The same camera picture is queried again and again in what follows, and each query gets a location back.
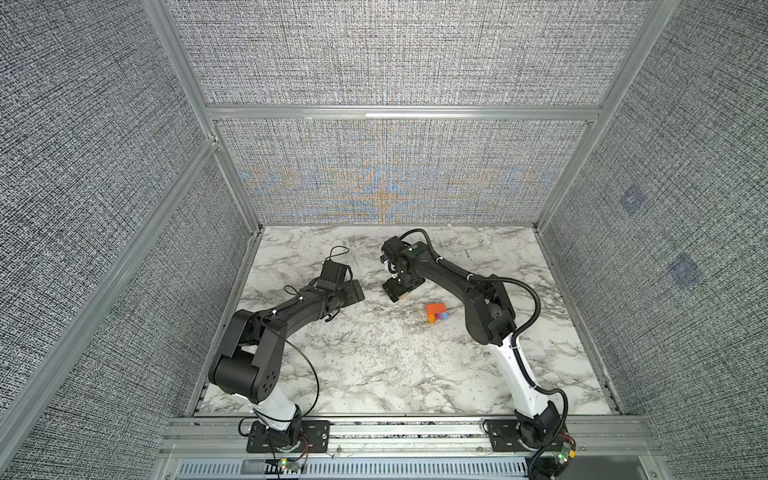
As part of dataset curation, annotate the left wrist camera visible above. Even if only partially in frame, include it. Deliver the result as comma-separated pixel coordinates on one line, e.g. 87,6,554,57
320,259,350,284

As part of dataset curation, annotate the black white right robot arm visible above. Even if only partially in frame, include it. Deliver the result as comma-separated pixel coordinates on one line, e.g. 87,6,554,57
381,236,568,450

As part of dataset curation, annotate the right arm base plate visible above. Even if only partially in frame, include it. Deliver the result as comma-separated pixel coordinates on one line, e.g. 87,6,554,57
481,419,573,453

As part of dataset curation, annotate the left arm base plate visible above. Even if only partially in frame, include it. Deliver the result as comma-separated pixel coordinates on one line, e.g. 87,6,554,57
245,421,331,455

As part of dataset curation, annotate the aluminium front rail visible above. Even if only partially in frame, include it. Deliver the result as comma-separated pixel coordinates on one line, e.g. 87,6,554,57
157,414,661,459

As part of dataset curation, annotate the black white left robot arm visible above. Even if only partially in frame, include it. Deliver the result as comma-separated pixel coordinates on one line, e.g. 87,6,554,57
208,280,364,448

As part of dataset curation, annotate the red wooden block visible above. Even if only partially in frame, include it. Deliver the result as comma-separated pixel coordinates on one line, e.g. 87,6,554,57
425,303,447,317

